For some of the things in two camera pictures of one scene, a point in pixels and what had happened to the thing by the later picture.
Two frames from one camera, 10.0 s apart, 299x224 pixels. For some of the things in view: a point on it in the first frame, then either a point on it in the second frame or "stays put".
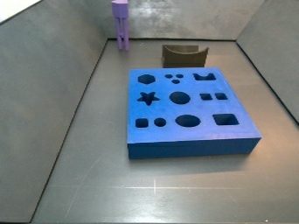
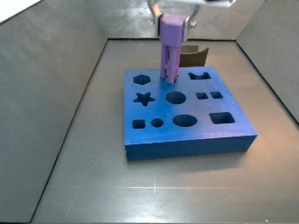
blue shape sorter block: (184, 113) stays put
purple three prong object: (120, 9) to (172, 30)
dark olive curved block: (183, 56) stays put
